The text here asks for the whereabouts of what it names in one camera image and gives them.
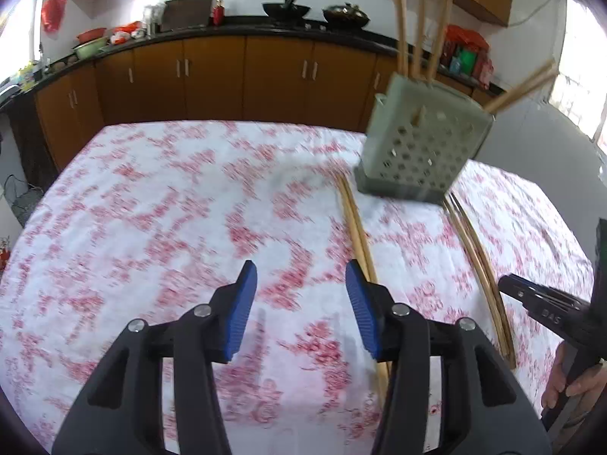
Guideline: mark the green basin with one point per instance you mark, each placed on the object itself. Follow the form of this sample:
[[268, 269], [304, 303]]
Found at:
[[90, 48]]

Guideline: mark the left window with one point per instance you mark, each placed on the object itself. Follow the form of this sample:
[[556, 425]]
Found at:
[[20, 38]]

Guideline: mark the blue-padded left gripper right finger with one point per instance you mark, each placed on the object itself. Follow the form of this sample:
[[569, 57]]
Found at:
[[483, 408]]

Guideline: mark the green perforated utensil holder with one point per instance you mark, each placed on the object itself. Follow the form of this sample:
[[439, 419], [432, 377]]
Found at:
[[419, 138]]

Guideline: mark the person's right hand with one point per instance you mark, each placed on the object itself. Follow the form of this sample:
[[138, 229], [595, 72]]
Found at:
[[589, 385]]

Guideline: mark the black lidded wok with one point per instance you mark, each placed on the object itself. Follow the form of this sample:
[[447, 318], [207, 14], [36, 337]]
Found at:
[[346, 16]]

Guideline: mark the green container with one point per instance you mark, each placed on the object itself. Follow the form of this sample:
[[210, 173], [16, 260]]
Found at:
[[467, 60]]

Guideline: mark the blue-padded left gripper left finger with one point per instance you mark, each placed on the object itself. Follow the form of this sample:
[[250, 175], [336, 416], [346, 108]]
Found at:
[[119, 408]]

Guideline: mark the black wok with utensils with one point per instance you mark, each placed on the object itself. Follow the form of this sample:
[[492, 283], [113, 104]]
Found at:
[[286, 12]]

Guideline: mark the red plastic bag on condiments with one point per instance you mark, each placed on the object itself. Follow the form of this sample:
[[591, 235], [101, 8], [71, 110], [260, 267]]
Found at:
[[466, 38]]

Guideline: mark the red bottle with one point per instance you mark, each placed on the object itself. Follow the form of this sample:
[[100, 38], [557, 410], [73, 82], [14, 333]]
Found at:
[[218, 13]]

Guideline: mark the floral white tablecloth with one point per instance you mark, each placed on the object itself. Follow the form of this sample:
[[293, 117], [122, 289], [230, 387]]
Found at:
[[151, 218]]

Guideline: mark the barred right window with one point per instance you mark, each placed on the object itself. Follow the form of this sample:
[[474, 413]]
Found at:
[[579, 91]]

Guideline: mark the dark wooden cutting board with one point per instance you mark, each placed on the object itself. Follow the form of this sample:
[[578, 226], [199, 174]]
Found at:
[[185, 14]]

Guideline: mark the red basin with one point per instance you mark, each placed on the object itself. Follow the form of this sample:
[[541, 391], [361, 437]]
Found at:
[[90, 35]]

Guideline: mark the red hanging plastic bag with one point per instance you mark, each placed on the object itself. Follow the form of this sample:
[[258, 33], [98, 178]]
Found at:
[[52, 14]]

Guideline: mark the brown lower kitchen cabinets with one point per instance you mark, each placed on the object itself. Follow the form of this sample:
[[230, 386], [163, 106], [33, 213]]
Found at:
[[220, 77]]

